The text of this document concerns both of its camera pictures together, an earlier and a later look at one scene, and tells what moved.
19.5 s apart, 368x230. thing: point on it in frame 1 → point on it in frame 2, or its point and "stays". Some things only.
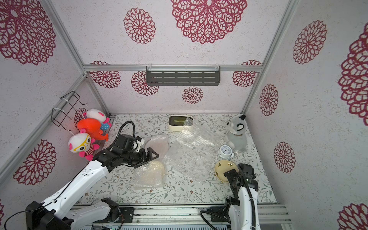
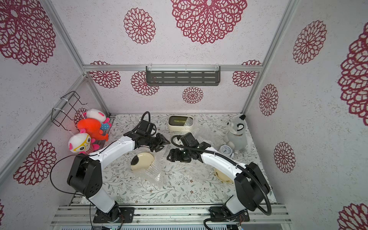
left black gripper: (144, 159) → (163, 141)
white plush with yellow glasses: (82, 143) stays
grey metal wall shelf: (183, 75) stays
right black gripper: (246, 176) → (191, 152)
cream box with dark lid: (176, 122) stays
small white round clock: (225, 152) stays
